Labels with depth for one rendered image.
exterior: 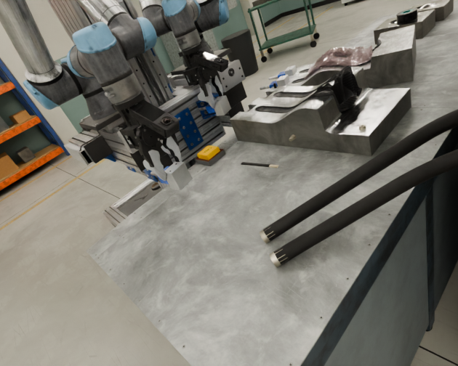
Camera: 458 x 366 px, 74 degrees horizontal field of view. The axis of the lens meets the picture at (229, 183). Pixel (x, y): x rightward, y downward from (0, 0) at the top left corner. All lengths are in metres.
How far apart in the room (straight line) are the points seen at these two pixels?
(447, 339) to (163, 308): 1.07
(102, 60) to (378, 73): 0.89
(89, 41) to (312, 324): 0.65
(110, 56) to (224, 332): 0.57
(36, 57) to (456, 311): 1.71
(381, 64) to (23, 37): 1.12
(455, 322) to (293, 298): 0.98
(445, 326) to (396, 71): 0.94
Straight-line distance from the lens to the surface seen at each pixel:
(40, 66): 1.20
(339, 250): 0.63
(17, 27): 1.13
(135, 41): 0.84
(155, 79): 1.50
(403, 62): 1.21
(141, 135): 0.73
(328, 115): 0.89
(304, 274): 0.60
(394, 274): 0.85
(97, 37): 0.70
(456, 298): 1.54
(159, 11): 1.22
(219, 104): 1.12
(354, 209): 0.62
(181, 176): 0.78
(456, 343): 1.45
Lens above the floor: 1.27
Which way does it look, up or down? 31 degrees down
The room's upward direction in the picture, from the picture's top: 24 degrees counter-clockwise
